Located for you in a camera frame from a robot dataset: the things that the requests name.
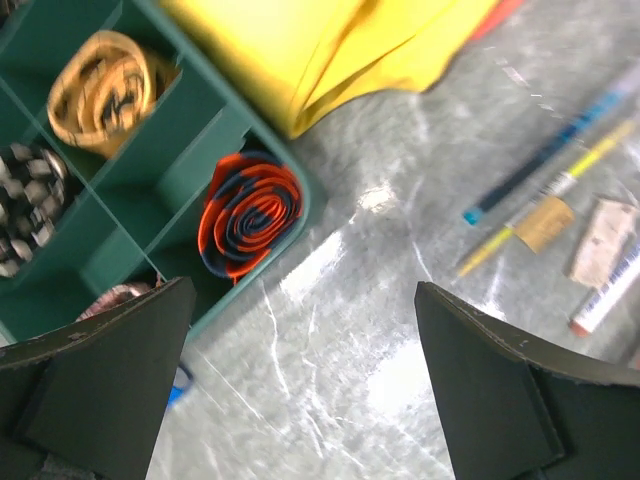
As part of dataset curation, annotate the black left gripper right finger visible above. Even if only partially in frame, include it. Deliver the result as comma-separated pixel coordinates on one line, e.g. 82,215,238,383
414,282,639,479

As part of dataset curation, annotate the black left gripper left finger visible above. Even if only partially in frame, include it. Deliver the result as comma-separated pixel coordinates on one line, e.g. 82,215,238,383
1,277,196,479

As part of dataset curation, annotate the white marker brown cap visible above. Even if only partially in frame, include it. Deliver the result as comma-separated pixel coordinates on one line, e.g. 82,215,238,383
569,241,639,337

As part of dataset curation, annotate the dark blue pen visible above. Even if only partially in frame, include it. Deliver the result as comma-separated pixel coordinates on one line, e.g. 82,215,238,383
463,61,639,225

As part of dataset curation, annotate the yellow pencil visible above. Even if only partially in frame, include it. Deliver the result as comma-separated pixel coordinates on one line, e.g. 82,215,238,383
457,115,639,278

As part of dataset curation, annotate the orange pen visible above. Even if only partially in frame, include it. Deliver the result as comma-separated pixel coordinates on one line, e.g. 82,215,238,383
469,0,524,41

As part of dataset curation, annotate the blue grey cylinder object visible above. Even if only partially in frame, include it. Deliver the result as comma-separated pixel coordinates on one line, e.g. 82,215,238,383
167,363,194,408

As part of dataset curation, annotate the green compartment tray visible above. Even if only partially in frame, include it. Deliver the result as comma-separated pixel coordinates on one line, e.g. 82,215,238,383
1,1,324,343

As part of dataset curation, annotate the small tan eraser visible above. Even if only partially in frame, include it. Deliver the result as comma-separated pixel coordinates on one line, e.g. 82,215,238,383
515,196,575,254

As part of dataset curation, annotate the beige eraser block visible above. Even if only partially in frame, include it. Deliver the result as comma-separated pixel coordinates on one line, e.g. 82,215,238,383
569,198,639,289

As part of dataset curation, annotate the black white rolled tie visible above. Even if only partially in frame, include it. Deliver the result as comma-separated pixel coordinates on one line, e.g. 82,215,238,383
1,143,70,278

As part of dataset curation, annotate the orange navy rolled tie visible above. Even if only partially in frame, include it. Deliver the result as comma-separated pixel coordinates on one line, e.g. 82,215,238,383
197,151,304,283

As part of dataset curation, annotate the yellow black rolled tie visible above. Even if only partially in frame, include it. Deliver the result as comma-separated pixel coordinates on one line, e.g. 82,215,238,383
47,30,180,159

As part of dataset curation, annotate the yellow folded cloth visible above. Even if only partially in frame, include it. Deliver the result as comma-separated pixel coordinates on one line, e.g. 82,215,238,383
159,0,497,139

